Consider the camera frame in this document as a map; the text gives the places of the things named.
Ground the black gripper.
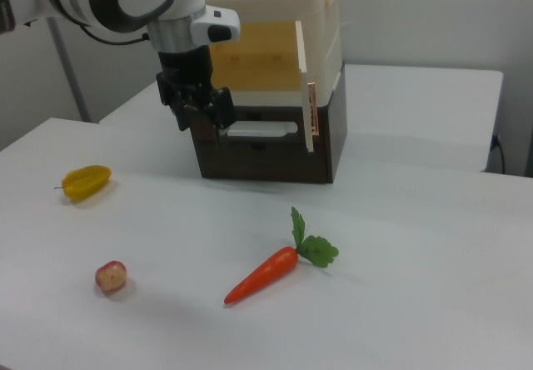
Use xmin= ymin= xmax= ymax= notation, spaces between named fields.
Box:
xmin=156 ymin=47 xmax=237 ymax=150

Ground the cream cabinet door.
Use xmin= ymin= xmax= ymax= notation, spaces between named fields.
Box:
xmin=295 ymin=20 xmax=321 ymax=153

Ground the dark brown drawer unit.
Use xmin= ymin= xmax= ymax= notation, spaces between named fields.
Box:
xmin=189 ymin=63 xmax=349 ymax=185

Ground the yellow toy starfruit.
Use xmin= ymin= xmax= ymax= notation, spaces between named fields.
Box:
xmin=53 ymin=164 xmax=112 ymax=203

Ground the grey metal pole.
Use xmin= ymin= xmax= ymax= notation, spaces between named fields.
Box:
xmin=47 ymin=17 xmax=93 ymax=123

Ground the orange toy carrot with leaves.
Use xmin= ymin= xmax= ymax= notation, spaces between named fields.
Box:
xmin=223 ymin=206 xmax=340 ymax=306

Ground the red strawberry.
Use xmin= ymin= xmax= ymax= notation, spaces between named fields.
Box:
xmin=94 ymin=260 xmax=127 ymax=293

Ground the white drawer handle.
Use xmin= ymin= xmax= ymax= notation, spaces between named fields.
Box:
xmin=224 ymin=120 xmax=299 ymax=138

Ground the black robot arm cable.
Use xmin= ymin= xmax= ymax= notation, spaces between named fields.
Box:
xmin=77 ymin=22 xmax=150 ymax=48

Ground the black wall plug cable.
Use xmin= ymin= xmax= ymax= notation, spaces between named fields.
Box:
xmin=491 ymin=133 xmax=507 ymax=175

